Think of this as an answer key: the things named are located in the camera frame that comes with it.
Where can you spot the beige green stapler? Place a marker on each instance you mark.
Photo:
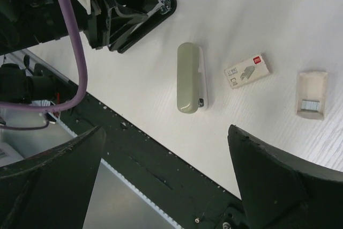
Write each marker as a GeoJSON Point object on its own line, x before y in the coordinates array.
{"type": "Point", "coordinates": [191, 89]}

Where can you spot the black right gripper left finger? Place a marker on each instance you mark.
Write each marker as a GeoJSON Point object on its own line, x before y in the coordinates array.
{"type": "Point", "coordinates": [52, 189]}

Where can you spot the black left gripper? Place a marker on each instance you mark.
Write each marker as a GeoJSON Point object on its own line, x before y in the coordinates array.
{"type": "Point", "coordinates": [115, 21]}

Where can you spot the beige staple tray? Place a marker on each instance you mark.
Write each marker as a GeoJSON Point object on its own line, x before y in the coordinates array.
{"type": "Point", "coordinates": [311, 85]}

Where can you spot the white staple box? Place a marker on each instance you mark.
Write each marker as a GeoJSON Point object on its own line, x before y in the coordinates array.
{"type": "Point", "coordinates": [247, 71]}

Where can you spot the staples in tray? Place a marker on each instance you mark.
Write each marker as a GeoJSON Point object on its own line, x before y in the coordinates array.
{"type": "Point", "coordinates": [310, 106]}

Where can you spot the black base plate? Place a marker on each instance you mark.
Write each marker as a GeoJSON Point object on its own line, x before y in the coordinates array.
{"type": "Point", "coordinates": [184, 194]}

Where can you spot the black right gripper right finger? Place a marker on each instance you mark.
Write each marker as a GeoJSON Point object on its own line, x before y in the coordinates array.
{"type": "Point", "coordinates": [281, 190]}

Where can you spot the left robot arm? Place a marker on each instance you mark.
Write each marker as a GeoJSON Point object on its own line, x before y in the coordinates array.
{"type": "Point", "coordinates": [27, 23]}

